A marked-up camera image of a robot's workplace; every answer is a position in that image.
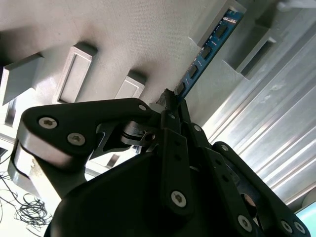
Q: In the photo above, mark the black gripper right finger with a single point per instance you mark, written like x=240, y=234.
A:
x=222, y=168

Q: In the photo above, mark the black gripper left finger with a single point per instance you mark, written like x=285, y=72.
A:
x=61, y=123

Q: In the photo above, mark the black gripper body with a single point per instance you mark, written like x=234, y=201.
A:
x=118, y=202

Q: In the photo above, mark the blue RAM stick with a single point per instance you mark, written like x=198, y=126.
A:
x=212, y=47

